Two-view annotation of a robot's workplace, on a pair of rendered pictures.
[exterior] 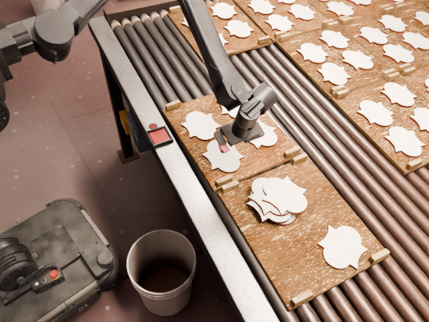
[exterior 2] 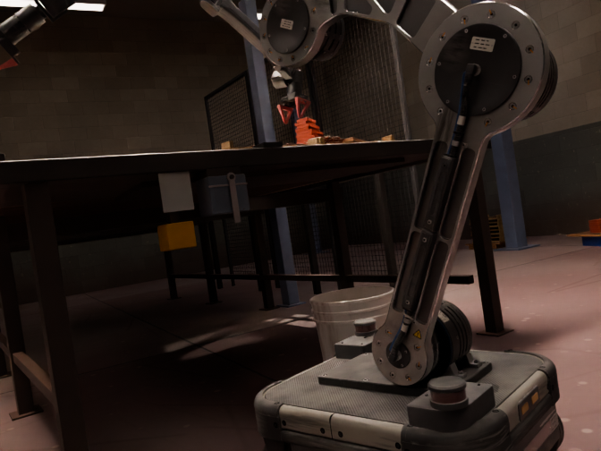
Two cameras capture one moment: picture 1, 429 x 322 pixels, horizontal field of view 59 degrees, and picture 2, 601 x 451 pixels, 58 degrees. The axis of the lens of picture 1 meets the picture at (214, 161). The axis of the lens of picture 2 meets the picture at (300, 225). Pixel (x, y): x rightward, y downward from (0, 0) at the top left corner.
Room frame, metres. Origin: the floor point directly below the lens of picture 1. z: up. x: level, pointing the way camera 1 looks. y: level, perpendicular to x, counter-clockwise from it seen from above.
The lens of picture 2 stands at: (1.00, 2.08, 0.66)
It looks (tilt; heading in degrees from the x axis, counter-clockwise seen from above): 1 degrees down; 265
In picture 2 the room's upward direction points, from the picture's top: 8 degrees counter-clockwise
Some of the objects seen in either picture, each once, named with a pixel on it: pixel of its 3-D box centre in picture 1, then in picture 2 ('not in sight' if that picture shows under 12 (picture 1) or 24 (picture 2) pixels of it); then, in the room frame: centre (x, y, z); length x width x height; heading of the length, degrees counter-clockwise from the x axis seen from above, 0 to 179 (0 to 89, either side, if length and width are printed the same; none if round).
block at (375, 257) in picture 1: (378, 255); not in sight; (0.49, -0.48, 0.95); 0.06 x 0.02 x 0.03; 120
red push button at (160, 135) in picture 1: (159, 137); not in sight; (0.91, 0.20, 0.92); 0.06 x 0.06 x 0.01; 30
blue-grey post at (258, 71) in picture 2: not in sight; (268, 153); (0.79, -2.14, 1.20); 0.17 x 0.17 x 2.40; 30
